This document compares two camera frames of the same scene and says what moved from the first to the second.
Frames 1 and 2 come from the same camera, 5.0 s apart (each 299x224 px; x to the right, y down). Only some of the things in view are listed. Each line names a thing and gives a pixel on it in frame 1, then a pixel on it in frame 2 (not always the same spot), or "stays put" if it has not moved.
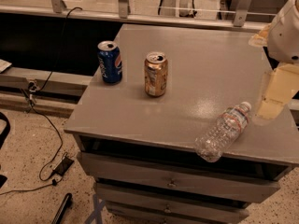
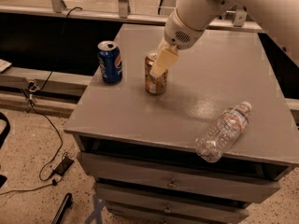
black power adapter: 63,167 stays put
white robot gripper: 285,36 to 177,32
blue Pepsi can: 110,61 stays put
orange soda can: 156,74 stays put
